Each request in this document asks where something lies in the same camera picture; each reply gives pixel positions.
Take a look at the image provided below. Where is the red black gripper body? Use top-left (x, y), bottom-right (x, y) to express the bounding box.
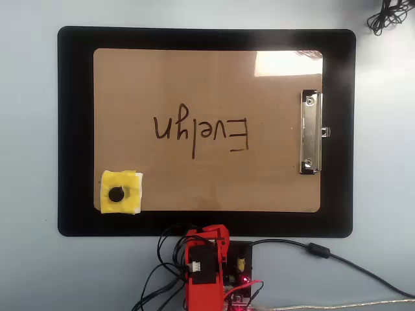
top-left (185, 238), bottom-right (231, 262)

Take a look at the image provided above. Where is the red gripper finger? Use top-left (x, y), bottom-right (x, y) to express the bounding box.
top-left (203, 224), bottom-right (230, 241)
top-left (186, 228), bottom-right (208, 242)

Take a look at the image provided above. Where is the yellow sponge with black knob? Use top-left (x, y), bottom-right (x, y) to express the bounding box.
top-left (99, 168), bottom-right (144, 215)

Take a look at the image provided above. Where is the black robot base with electronics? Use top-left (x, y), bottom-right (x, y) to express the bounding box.
top-left (222, 240), bottom-right (254, 311)

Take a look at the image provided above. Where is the brown clipboard board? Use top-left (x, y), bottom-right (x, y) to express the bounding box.
top-left (93, 47), bottom-right (324, 214)

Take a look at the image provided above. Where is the silver metal clipboard clip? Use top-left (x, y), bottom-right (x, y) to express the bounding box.
top-left (298, 89), bottom-right (331, 176)

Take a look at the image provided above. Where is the black rectangular mat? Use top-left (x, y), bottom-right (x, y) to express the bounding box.
top-left (57, 25), bottom-right (357, 238)

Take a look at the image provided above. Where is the red wire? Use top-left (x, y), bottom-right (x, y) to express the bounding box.
top-left (223, 279), bottom-right (264, 303)

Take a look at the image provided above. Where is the black power cable with ferrite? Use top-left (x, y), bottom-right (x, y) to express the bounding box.
top-left (251, 238), bottom-right (415, 299)

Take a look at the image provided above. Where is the coiled thin black cable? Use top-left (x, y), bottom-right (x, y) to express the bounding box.
top-left (366, 0), bottom-right (411, 36)

